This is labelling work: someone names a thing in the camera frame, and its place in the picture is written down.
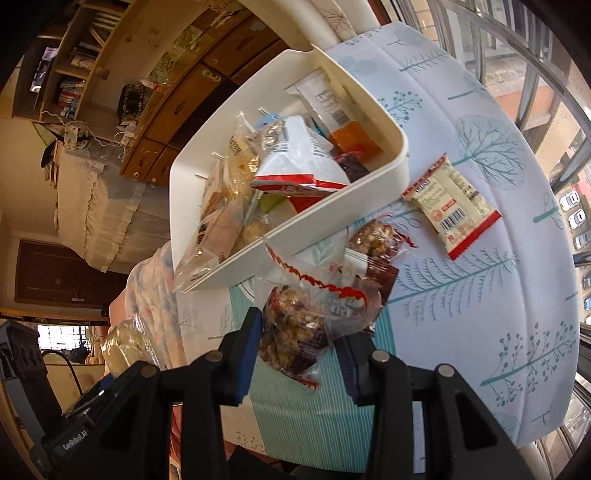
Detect pastel printed blanket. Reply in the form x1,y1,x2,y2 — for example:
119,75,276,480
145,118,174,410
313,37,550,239
104,242,185,370

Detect white and orange snack packet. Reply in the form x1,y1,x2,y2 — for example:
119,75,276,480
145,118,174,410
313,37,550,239
286,67,384,160

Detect large clear biscuit bag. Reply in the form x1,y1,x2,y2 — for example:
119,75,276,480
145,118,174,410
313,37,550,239
100,318,158,377

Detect dark chair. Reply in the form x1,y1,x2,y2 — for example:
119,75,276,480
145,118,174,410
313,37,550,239
0,320,63,457

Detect wooden desk with drawers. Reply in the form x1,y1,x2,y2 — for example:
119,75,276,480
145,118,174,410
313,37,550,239
119,14,315,185

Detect white plastic bin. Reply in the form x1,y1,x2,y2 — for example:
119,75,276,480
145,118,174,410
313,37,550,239
168,44,410,292

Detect white curtain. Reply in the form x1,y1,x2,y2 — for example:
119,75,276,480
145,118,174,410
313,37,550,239
240,0,379,51

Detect wooden bookshelf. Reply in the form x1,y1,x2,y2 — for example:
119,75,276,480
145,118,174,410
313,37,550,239
11,0,222,125

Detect dark red snack packet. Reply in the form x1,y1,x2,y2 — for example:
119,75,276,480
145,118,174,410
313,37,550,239
335,151,372,183

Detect white printed snack bag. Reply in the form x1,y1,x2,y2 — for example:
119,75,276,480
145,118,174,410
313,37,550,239
249,115,352,197

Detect white floral pouch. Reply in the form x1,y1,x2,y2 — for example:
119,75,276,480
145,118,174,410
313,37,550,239
62,121,93,149

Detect large clear cracker bag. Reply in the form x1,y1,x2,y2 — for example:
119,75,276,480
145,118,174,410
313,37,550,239
173,185,252,294

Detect teal striped placemat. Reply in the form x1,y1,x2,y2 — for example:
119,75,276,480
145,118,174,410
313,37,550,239
228,277,426,474

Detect window with metal grille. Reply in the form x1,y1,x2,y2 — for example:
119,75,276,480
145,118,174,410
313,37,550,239
429,0,591,462

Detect dark brown door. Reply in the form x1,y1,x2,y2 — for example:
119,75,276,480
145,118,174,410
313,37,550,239
16,240,127,310

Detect clear nut cluster packet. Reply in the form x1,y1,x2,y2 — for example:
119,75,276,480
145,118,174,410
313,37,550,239
346,217,416,259
259,242,384,388

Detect white lace furniture cover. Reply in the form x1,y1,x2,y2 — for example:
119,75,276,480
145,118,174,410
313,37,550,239
55,138,174,273

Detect black patterned tin box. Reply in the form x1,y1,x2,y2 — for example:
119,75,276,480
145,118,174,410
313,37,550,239
119,83,153,123

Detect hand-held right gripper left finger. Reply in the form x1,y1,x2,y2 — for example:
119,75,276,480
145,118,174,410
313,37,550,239
60,306,264,480

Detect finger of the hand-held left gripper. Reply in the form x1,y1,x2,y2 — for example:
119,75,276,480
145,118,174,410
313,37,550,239
62,362,144,418

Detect tree print tablecloth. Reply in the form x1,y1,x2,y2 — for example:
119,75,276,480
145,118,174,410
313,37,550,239
175,23,580,474

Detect brown chocolate snack packet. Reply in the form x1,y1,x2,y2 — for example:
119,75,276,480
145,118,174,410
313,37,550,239
355,256,400,305

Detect cream red-edged snack packet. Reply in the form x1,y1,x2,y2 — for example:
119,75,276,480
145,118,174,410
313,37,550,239
401,153,502,261

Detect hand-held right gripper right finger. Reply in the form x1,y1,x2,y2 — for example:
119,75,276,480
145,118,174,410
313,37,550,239
335,332,539,480

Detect person's dark clothing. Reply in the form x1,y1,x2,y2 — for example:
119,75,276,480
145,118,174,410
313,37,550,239
226,445,370,480

